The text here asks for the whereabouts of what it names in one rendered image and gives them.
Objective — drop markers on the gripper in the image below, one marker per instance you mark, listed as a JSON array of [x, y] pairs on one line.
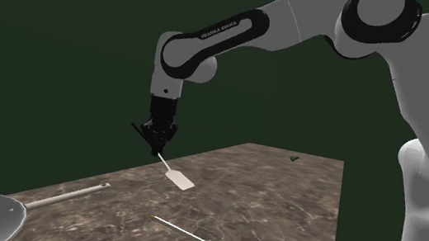
[[163, 110]]

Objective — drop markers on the white pencil with red eraser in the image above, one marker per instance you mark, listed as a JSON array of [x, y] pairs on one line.
[[190, 235]]

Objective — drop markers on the small green object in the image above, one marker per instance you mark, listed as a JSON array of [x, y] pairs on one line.
[[294, 158]]

